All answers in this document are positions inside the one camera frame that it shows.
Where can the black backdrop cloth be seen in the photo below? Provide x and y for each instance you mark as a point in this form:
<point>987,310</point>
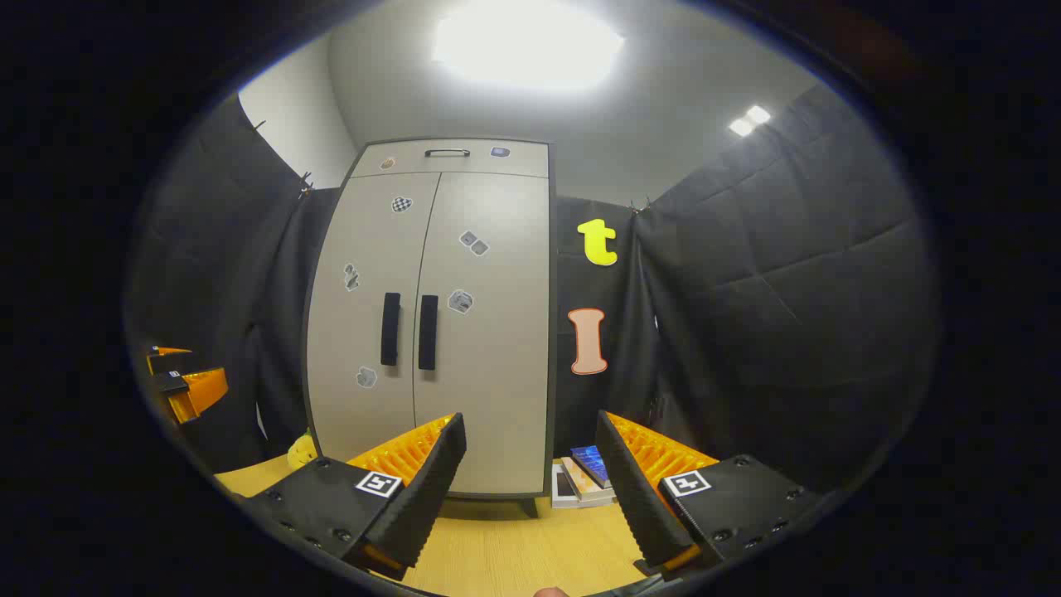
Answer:
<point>787,290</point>

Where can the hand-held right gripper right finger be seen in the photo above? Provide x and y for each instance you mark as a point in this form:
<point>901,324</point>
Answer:
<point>634,489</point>

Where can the small ceiling light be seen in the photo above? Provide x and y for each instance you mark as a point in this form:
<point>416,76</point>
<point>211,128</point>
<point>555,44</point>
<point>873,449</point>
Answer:
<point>750,120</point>

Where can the beige book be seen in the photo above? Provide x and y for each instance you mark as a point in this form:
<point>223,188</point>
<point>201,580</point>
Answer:
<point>590,489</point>

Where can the grey cabinet door checkered sticker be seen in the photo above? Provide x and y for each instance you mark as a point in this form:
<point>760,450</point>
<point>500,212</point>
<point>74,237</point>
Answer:
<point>365,249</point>

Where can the grey double-door shoe cabinet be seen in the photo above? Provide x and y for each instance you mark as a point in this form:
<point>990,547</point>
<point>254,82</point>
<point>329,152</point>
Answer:
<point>550,348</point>

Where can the metal clip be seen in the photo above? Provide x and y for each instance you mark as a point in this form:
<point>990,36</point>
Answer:
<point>305,184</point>
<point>640,206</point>

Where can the yellow toy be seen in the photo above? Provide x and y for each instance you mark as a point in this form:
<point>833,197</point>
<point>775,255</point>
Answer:
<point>302,453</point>

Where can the grey cabinet drawer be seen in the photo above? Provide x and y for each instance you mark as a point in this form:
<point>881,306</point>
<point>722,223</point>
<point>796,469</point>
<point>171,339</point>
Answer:
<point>414,162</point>

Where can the grey cabinet door box sticker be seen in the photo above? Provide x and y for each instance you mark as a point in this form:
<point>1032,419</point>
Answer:
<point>497,373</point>

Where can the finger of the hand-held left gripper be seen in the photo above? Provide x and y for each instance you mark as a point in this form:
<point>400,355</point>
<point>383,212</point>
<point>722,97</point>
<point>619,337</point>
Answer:
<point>199,391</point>
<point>170,363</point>

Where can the large ceiling light panel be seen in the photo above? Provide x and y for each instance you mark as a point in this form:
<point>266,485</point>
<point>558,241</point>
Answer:
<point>526,41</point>

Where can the white book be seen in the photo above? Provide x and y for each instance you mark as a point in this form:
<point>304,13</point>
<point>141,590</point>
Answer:
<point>564,489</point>

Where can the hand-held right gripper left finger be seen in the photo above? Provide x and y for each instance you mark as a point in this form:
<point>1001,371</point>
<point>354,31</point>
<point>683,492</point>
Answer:
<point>431,489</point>

